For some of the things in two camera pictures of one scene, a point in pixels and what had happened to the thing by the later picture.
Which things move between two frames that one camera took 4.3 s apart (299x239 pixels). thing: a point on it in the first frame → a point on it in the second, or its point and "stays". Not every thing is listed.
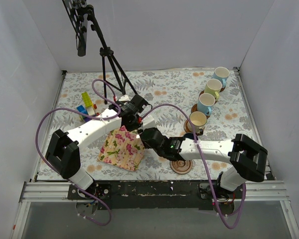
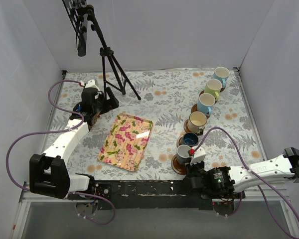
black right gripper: (146, 134) → (192, 170)
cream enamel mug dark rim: (199, 120) stays
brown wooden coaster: (195, 108) stays
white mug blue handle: (205, 101) stays
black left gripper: (139, 102) → (105, 105)
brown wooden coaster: (185, 127) stays
